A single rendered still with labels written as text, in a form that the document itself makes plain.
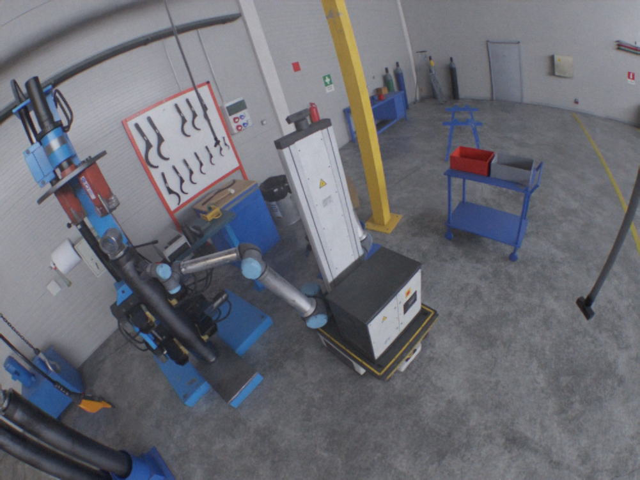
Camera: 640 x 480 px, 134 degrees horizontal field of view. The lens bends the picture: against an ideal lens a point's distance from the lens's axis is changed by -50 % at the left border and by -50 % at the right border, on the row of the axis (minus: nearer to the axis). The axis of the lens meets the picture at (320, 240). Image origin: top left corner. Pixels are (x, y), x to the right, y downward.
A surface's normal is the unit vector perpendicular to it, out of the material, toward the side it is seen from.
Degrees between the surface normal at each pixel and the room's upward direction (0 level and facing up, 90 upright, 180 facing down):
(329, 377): 0
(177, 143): 90
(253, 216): 90
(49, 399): 90
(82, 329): 90
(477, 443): 0
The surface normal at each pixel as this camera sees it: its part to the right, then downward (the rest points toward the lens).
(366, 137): -0.60, 0.60
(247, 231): 0.76, 0.21
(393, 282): -0.25, -0.77
